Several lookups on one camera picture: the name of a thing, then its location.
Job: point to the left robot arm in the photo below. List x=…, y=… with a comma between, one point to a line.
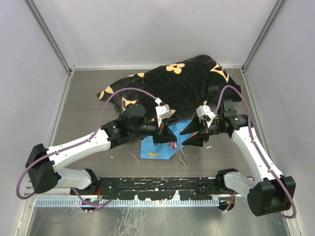
x=47, y=166

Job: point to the large metal keyring with rings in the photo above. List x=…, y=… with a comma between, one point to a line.
x=180, y=153

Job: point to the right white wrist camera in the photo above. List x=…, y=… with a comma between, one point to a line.
x=205, y=115

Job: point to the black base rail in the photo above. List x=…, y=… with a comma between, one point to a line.
x=156, y=188

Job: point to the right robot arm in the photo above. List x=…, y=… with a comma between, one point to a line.
x=270, y=191

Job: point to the blue cartoon print cloth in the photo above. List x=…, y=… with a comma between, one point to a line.
x=165, y=151

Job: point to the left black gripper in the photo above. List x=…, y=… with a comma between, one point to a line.
x=164, y=134

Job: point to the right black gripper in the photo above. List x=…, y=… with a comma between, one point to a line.
x=195, y=126

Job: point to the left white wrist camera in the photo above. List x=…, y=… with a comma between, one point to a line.
x=162, y=112

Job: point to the black floral plush pillow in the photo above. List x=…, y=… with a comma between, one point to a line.
x=183, y=85

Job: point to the white slotted cable duct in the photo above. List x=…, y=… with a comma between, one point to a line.
x=175, y=202

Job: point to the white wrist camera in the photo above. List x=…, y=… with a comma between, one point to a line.
x=205, y=115
x=162, y=112

